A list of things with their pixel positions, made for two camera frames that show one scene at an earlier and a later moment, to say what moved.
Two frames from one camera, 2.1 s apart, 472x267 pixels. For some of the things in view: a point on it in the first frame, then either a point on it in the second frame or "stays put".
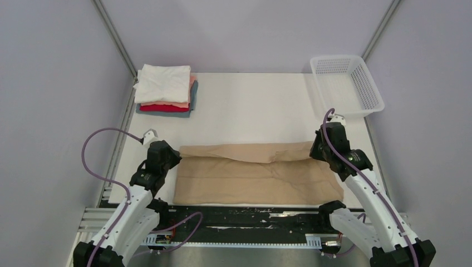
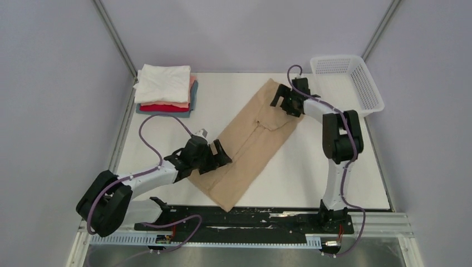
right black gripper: (313, 153) → (286, 92)
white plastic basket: (347, 85) stays put
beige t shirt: (254, 173) → (254, 144)
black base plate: (244, 225) stays put
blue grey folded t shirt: (192, 105) stays put
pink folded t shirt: (184, 104) stays put
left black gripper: (176, 157) → (221, 158)
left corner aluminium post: (103, 14) stays put
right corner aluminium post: (380, 29) stays put
